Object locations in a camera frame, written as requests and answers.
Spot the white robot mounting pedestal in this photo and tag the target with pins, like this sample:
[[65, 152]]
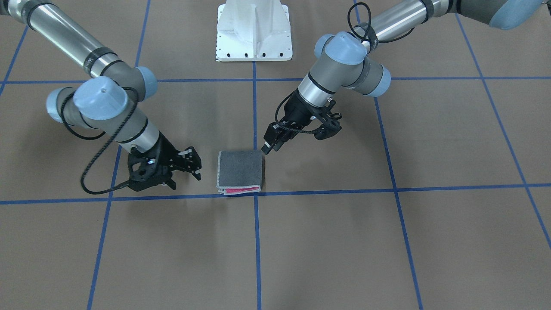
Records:
[[253, 31]]

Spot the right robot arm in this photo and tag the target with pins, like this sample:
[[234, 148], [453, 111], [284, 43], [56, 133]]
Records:
[[106, 104]]

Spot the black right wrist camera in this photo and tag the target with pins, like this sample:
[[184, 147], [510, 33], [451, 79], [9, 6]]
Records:
[[145, 170]]

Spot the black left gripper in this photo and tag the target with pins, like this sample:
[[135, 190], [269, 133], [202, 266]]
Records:
[[296, 110]]

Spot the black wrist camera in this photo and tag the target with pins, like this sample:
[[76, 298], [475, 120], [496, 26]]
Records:
[[330, 124], [145, 170]]

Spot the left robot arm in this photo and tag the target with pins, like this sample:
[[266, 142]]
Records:
[[342, 61]]

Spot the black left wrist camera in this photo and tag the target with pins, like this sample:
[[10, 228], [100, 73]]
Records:
[[330, 124]]

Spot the pink and grey towel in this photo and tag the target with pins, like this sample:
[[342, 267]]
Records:
[[239, 172]]

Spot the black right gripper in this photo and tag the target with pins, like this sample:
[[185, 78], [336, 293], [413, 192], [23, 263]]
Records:
[[167, 150]]

